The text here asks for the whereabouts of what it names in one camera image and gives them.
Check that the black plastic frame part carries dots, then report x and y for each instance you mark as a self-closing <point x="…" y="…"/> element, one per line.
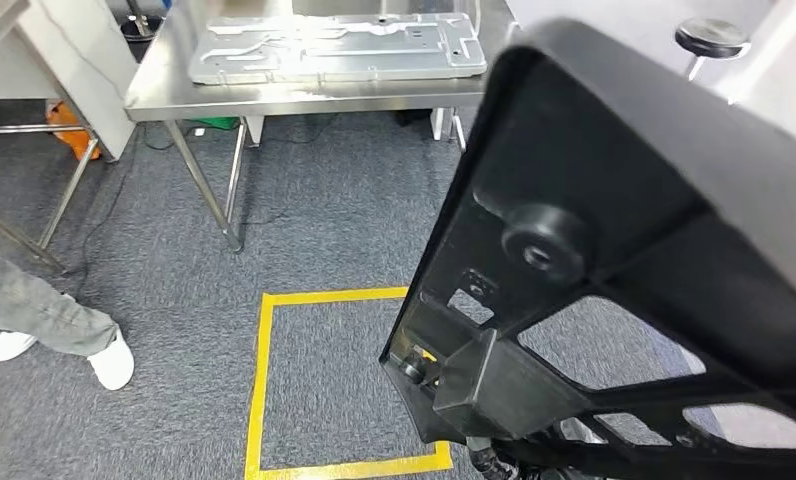
<point x="603" y="132"/>

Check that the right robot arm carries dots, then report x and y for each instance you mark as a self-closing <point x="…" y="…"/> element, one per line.
<point x="491" y="464"/>

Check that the stainless steel workbench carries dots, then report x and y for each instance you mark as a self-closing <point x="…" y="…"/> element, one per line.
<point x="173" y="99"/>

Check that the silver aluminium plate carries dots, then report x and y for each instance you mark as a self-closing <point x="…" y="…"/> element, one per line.
<point x="338" y="60"/>

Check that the black round pole base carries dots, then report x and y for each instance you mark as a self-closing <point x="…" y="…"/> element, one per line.
<point x="136" y="30"/>

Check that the orange object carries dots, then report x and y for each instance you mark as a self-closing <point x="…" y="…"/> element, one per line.
<point x="73" y="142"/>

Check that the white cabinet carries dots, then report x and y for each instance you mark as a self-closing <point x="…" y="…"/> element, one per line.
<point x="86" y="66"/>

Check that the person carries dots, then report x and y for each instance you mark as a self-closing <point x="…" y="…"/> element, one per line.
<point x="40" y="311"/>

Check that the steel frame table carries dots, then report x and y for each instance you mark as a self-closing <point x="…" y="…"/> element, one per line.
<point x="69" y="192"/>

